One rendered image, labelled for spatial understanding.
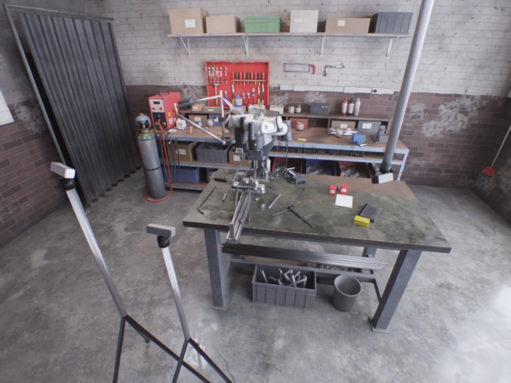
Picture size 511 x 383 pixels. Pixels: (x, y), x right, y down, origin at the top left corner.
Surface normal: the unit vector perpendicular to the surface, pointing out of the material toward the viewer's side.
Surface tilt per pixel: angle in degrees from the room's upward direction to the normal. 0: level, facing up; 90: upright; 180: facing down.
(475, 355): 0
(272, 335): 0
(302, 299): 90
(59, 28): 90
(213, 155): 90
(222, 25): 92
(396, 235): 0
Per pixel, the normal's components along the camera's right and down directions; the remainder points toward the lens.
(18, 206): 0.99, 0.08
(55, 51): 0.52, 0.44
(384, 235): 0.00, -0.87
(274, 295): -0.16, 0.49
